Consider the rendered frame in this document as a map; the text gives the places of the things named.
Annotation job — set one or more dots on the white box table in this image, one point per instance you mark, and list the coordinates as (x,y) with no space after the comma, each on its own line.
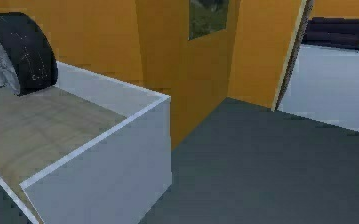
(103,173)

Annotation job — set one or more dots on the dark purple sofa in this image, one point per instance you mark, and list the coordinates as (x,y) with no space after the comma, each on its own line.
(335,31)

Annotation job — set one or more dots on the green framed wall picture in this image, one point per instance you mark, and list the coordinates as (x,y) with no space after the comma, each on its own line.
(207,18)

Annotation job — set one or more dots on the brown room door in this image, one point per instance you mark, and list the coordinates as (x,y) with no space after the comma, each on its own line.
(292,56)

